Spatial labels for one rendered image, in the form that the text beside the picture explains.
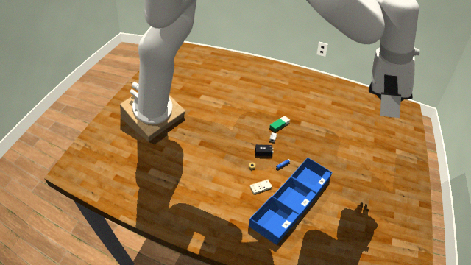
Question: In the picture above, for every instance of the white domino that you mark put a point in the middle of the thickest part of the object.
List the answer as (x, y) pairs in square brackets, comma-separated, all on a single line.
[(261, 186)]

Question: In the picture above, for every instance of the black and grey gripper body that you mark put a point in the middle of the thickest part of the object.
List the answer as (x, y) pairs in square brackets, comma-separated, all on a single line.
[(405, 80)]

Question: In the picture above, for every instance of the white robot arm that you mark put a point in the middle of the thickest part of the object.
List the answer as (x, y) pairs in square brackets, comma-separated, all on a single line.
[(360, 20)]

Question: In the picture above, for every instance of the blue battery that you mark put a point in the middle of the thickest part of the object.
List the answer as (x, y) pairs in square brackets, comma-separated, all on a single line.
[(283, 164)]

